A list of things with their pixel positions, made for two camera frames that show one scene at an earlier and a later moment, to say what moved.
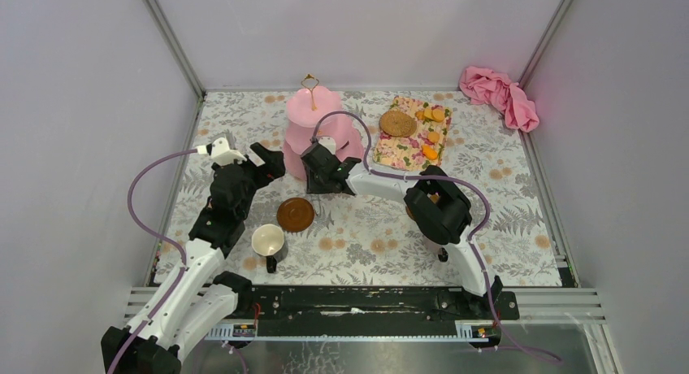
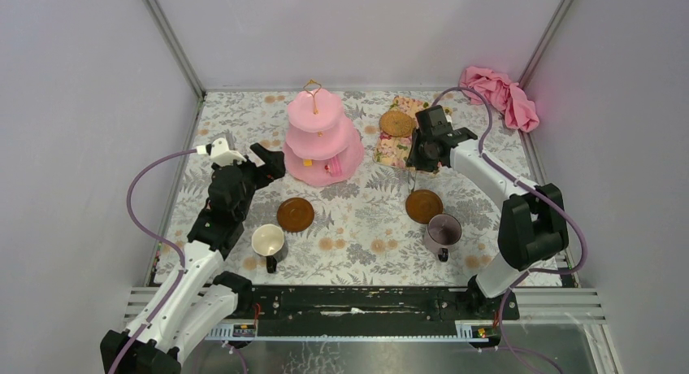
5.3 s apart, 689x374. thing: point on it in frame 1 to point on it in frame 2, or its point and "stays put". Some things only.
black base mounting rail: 376,311 stays put
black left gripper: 256,166 stays put
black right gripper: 312,187 to 413,159
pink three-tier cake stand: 314,112 stays put
